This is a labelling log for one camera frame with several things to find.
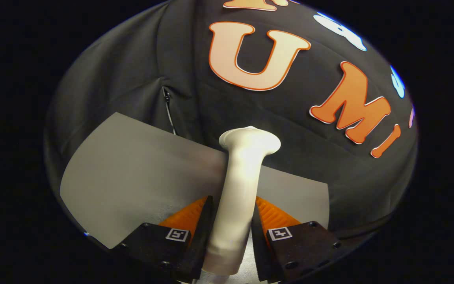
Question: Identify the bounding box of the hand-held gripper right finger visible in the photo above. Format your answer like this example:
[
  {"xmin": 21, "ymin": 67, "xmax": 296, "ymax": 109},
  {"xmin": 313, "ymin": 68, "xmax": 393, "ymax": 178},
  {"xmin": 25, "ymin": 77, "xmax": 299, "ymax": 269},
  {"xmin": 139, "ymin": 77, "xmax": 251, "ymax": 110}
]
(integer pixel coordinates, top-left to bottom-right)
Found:
[{"xmin": 251, "ymin": 196, "xmax": 342, "ymax": 282}]

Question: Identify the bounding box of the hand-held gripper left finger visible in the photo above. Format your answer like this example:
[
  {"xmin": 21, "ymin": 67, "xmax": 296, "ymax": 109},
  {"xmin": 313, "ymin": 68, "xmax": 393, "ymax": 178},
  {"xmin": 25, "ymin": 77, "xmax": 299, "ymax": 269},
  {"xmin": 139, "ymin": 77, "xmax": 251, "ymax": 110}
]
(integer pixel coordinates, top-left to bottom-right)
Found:
[{"xmin": 119, "ymin": 195, "xmax": 214, "ymax": 282}]

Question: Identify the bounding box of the white garment steamer head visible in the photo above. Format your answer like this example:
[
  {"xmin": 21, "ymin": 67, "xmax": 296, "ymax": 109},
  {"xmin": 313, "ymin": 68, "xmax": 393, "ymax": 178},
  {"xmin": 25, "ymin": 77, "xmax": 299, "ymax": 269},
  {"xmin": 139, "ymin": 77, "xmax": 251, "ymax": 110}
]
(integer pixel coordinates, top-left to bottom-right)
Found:
[{"xmin": 203, "ymin": 125, "xmax": 282, "ymax": 276}]

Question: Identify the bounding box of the grey top drawer cabinet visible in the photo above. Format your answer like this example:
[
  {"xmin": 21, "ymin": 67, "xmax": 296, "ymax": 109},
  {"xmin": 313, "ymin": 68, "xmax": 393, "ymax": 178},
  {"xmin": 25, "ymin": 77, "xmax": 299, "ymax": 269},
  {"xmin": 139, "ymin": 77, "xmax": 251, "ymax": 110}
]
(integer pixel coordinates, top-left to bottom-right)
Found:
[{"xmin": 60, "ymin": 112, "xmax": 330, "ymax": 250}]

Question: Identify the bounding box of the black backdrop cloth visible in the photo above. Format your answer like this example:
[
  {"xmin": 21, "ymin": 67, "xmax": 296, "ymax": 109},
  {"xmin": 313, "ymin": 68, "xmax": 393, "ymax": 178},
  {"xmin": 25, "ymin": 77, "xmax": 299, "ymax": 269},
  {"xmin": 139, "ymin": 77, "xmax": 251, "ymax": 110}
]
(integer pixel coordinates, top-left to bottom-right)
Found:
[{"xmin": 45, "ymin": 0, "xmax": 419, "ymax": 237}]

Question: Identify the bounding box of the black cord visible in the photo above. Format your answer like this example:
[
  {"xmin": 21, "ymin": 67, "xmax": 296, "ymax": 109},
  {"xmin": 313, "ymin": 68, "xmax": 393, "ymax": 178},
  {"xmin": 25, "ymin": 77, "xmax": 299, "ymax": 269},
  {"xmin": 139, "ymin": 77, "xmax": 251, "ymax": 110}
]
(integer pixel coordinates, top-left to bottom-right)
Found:
[{"xmin": 162, "ymin": 86, "xmax": 177, "ymax": 136}]

